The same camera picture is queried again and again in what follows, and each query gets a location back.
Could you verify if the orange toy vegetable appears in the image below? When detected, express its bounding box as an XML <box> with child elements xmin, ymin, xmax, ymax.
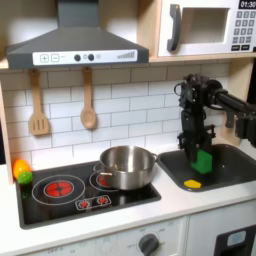
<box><xmin>12</xmin><ymin>159</ymin><xmax>33</xmax><ymax>179</ymax></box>

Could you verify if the grey oven knob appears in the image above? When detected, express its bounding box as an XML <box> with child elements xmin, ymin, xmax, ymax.
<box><xmin>138</xmin><ymin>233</ymin><xmax>160</xmax><ymax>256</ymax></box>

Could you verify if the green toy vegetable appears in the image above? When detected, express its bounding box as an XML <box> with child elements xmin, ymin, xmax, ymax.
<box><xmin>17</xmin><ymin>171</ymin><xmax>34</xmax><ymax>185</ymax></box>

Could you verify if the yellow toy block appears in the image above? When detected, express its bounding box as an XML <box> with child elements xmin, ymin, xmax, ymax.
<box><xmin>183</xmin><ymin>179</ymin><xmax>203</xmax><ymax>190</ymax></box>

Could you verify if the white oven front panel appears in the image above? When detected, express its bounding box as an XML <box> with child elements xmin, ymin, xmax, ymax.
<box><xmin>19</xmin><ymin>216</ymin><xmax>188</xmax><ymax>256</ymax></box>

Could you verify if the white toy microwave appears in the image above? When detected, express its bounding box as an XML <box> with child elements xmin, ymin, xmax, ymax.
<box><xmin>157</xmin><ymin>0</ymin><xmax>256</xmax><ymax>58</ymax></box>

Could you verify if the thin black cable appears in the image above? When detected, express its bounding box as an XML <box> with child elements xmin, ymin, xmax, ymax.
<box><xmin>173</xmin><ymin>81</ymin><xmax>184</xmax><ymax>98</ymax></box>

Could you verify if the wooden spoon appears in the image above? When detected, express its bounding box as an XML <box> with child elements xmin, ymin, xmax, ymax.
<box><xmin>79</xmin><ymin>67</ymin><xmax>98</xmax><ymax>130</ymax></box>

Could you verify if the wooden shelf board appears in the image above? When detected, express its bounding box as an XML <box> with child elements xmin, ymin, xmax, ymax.
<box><xmin>148</xmin><ymin>52</ymin><xmax>256</xmax><ymax>64</ymax></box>

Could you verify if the dark grey sink basin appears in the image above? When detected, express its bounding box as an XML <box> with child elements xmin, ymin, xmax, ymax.
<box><xmin>156</xmin><ymin>143</ymin><xmax>256</xmax><ymax>193</ymax></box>

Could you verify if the slotted wooden spatula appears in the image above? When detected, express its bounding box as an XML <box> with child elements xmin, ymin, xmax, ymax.
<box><xmin>28</xmin><ymin>69</ymin><xmax>51</xmax><ymax>137</ymax></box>

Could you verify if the black toy stove top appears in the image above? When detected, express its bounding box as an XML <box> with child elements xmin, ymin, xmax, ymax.
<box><xmin>14</xmin><ymin>155</ymin><xmax>163</xmax><ymax>230</ymax></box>

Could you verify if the grey microwave handle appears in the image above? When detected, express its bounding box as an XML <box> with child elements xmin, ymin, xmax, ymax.
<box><xmin>166</xmin><ymin>3</ymin><xmax>183</xmax><ymax>53</ymax></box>

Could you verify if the steel pot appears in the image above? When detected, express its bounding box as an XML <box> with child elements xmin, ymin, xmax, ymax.
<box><xmin>94</xmin><ymin>144</ymin><xmax>159</xmax><ymax>191</ymax></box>

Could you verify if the grey extractor hood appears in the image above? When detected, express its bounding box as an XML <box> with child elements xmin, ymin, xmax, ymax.
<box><xmin>4</xmin><ymin>0</ymin><xmax>150</xmax><ymax>70</ymax></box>

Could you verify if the green toy block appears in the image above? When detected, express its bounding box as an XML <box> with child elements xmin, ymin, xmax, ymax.
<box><xmin>190</xmin><ymin>149</ymin><xmax>214</xmax><ymax>175</ymax></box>

